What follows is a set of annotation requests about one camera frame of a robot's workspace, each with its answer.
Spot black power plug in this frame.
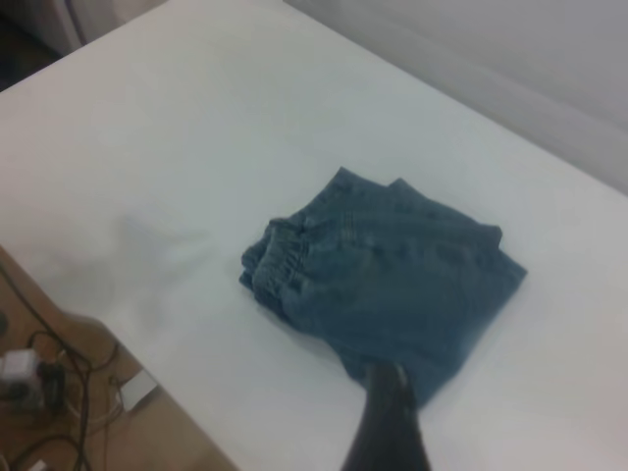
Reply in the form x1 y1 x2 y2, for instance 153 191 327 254
37 361 68 408

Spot blue denim printed shorts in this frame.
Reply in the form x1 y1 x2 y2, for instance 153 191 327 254
238 165 530 409

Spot white power adapter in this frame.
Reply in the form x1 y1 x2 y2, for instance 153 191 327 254
0 348 39 384

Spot black floor cable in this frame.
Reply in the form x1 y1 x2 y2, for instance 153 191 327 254
0 264 92 471
26 331 122 443

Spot small white box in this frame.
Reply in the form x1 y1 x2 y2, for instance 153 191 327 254
119 370 159 412

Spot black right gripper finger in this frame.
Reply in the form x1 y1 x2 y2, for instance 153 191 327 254
340 361 433 471

